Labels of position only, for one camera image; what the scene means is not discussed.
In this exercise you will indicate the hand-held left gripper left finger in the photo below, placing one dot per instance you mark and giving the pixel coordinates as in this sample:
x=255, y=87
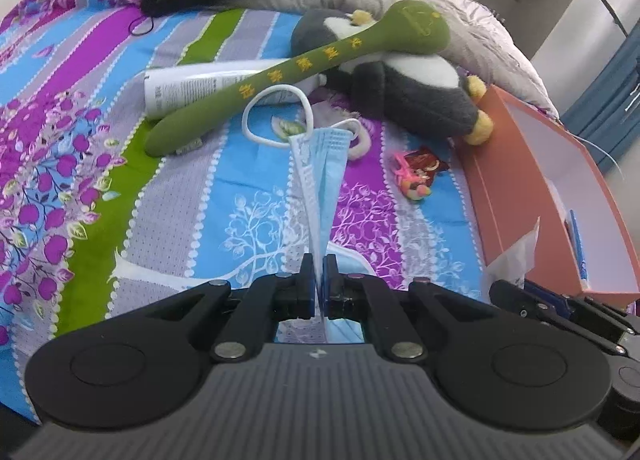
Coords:
x=280, y=297

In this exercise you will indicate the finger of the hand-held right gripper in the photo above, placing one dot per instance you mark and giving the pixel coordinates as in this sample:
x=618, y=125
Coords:
x=550, y=307

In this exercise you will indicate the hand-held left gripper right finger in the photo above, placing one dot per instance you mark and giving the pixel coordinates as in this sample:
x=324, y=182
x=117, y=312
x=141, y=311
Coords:
x=350, y=297

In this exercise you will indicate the blue face mask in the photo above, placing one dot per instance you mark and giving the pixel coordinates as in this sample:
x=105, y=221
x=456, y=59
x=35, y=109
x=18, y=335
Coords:
x=320, y=180

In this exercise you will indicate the orange cardboard box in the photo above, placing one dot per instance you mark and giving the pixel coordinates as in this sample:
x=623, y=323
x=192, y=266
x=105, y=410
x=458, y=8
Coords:
x=500, y=180

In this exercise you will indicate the small pink bear toy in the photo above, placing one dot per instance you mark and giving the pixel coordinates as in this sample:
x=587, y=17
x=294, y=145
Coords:
x=420, y=165

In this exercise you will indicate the floral striped bed sheet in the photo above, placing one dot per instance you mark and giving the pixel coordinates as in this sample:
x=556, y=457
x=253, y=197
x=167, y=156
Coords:
x=175, y=240

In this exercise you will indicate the grey penguin plush toy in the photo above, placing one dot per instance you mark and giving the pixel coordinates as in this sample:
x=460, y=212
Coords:
x=415, y=95

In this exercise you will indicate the blue curtain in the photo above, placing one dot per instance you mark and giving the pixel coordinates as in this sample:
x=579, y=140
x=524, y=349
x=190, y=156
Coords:
x=610, y=90

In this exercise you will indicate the white tube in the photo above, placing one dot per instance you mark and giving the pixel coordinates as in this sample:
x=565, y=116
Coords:
x=185, y=85

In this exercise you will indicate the green plush massage stick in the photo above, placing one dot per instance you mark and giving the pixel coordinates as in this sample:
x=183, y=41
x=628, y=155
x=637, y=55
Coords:
x=410, y=25

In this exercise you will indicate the white wardrobe cabinet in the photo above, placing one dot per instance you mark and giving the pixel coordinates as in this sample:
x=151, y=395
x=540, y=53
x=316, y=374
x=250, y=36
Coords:
x=540, y=5

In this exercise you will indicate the grey duvet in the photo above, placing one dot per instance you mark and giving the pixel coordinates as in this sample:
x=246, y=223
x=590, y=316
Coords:
x=450, y=0

